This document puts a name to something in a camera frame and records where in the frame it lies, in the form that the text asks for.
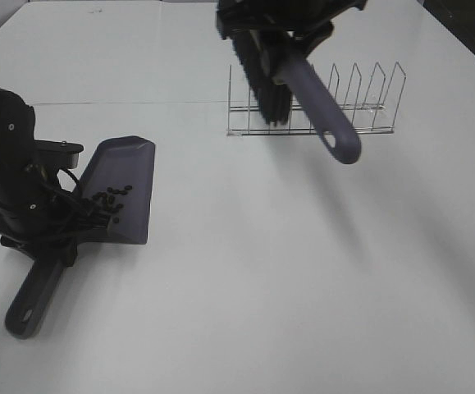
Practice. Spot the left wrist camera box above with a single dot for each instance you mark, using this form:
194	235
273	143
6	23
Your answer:
59	154

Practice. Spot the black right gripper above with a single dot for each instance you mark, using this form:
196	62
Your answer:
271	24

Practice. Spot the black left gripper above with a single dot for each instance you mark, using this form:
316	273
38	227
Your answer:
63	242

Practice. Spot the pile of coffee beans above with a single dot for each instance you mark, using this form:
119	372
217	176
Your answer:
108	202

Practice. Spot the metal wire dish rack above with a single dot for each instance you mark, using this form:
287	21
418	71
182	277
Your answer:
371	103

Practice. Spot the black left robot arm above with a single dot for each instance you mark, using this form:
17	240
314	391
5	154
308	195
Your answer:
37	216

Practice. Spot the purple plastic dustpan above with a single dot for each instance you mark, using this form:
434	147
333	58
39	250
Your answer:
116	162

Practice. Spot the purple brush black bristles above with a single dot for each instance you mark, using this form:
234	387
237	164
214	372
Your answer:
277	71

